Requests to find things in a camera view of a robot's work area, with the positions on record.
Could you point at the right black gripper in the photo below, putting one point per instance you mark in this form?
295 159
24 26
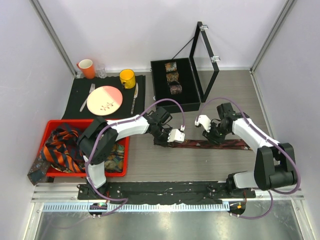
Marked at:
210 136

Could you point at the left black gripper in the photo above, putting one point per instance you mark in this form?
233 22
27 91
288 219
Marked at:
163 142

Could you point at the dark red patterned tie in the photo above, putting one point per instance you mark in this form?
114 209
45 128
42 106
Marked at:
228 144

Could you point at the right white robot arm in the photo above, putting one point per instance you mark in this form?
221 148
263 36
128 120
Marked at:
274 166

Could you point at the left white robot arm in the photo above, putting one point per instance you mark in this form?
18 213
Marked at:
101 135

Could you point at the black tie box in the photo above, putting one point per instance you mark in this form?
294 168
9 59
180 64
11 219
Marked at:
188 97

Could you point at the black placemat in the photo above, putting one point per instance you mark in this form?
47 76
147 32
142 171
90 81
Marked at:
80 89

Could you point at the teal floral tie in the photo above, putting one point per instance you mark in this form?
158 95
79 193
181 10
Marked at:
115 161

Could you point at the rolled tie bottom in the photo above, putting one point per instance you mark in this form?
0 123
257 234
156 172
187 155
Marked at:
175 89

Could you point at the rolled tie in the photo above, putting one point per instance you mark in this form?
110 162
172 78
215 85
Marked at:
172 77
170 67
175 89

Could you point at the silver knife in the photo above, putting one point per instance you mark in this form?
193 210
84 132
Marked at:
136 91

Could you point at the rolled tie middle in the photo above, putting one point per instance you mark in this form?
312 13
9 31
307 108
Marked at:
172 77

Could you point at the pink cream plate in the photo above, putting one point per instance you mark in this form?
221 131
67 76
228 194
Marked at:
104 100

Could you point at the yellow mug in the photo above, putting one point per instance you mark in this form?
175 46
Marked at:
127 78

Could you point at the rolled tie top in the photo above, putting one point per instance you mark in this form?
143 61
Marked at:
170 67

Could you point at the red plastic bin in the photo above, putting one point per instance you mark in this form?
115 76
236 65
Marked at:
81 124

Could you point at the silver fork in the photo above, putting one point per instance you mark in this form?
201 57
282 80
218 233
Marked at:
92 88

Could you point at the clear glass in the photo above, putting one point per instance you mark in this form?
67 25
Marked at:
101 70

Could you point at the orange navy striped tie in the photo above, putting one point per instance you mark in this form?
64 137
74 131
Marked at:
62 151

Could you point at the orange cup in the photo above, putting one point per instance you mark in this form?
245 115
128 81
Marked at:
87 68

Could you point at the black box lid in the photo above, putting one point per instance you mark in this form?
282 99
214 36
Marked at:
204 63

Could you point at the navy speckled tie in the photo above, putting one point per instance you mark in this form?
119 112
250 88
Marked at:
38 170

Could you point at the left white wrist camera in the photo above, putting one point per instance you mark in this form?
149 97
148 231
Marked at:
175 135

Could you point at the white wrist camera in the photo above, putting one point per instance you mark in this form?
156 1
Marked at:
203 121
175 135

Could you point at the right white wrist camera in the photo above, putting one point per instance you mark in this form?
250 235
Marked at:
203 121

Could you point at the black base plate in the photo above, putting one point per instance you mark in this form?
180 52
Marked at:
173 192

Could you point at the white cable duct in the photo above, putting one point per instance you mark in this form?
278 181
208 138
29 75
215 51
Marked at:
93 207

